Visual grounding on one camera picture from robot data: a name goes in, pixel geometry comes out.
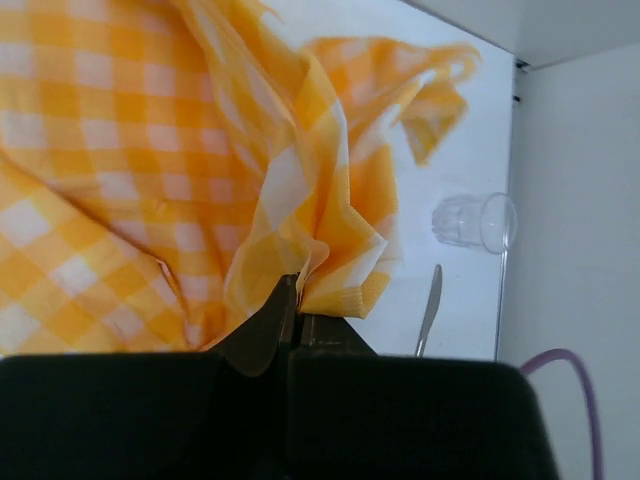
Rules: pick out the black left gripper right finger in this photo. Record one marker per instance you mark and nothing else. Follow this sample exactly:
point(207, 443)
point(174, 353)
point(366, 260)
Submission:
point(333, 335)

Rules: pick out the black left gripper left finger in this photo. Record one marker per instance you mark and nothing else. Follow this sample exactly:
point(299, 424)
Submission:
point(252, 347)

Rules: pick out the yellow white checkered cloth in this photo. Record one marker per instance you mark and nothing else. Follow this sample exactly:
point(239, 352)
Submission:
point(165, 163)

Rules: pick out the silver table knife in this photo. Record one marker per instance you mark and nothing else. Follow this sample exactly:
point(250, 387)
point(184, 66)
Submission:
point(431, 310)

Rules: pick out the clear plastic cup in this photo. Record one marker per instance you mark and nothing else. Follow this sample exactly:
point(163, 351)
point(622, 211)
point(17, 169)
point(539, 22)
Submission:
point(486, 223)

